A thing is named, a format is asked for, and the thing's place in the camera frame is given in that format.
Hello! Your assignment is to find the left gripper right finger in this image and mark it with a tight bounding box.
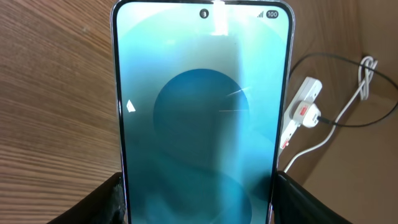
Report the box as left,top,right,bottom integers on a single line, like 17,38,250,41
272,171,351,224

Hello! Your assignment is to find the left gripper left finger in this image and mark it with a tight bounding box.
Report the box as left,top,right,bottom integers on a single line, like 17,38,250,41
49,172,126,224

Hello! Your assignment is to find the black USB charging cable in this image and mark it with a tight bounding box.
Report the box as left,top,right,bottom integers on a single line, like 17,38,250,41
289,52,398,128

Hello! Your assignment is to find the white power strip cord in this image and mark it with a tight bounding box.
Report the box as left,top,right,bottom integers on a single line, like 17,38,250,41
283,55,379,174

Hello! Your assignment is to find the white USB charger plug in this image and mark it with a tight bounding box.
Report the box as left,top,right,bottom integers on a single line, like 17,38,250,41
292,101,321,128

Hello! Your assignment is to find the white power strip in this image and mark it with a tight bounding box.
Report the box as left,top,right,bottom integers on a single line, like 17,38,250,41
278,77,323,155

